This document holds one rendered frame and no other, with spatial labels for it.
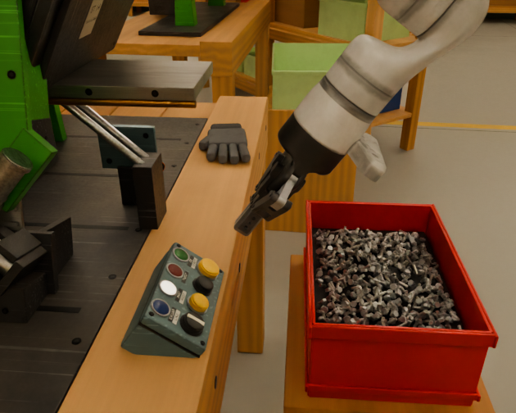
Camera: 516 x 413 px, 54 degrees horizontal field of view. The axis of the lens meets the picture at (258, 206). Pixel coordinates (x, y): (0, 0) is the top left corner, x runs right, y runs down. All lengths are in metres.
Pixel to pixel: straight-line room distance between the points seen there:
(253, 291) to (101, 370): 1.14
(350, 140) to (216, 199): 0.41
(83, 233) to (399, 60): 0.55
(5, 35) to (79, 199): 0.37
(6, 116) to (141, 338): 0.30
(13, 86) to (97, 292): 0.27
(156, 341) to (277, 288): 1.60
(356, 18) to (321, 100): 2.70
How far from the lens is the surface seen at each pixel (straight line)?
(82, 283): 0.73
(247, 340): 1.84
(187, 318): 0.58
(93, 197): 0.95
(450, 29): 0.53
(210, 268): 0.66
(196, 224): 0.83
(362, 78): 0.52
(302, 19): 3.68
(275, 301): 2.09
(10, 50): 0.67
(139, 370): 0.59
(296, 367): 0.72
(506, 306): 2.29
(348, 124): 0.53
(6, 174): 0.65
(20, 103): 0.67
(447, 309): 0.73
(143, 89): 0.73
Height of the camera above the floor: 1.32
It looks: 29 degrees down
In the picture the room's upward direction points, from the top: straight up
